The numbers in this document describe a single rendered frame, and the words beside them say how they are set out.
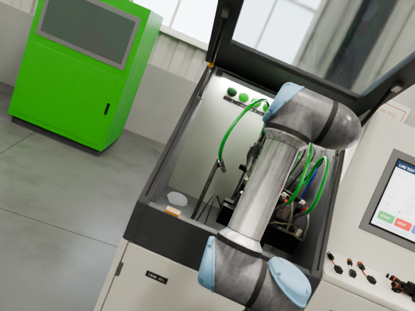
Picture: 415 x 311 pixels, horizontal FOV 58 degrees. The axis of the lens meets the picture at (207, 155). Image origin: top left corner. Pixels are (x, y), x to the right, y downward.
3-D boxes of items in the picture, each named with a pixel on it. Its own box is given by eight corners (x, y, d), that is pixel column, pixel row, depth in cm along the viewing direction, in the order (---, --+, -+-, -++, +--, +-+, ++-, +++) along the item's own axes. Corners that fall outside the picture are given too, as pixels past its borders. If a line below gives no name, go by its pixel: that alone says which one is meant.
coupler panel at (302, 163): (276, 188, 177) (306, 129, 169) (276, 186, 180) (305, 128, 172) (301, 199, 177) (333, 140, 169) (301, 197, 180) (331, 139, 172)
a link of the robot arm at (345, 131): (388, 121, 85) (336, 115, 134) (343, 101, 86) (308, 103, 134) (364, 166, 87) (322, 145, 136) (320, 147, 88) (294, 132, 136)
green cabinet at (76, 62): (4, 120, 395) (47, -36, 353) (41, 109, 473) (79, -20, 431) (98, 158, 401) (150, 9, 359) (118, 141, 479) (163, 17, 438)
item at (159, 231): (132, 242, 134) (147, 204, 130) (135, 237, 139) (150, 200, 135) (290, 311, 135) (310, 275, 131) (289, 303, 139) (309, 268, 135)
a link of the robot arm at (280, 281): (293, 344, 85) (321, 296, 81) (239, 318, 85) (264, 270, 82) (289, 311, 96) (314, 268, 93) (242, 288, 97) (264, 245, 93)
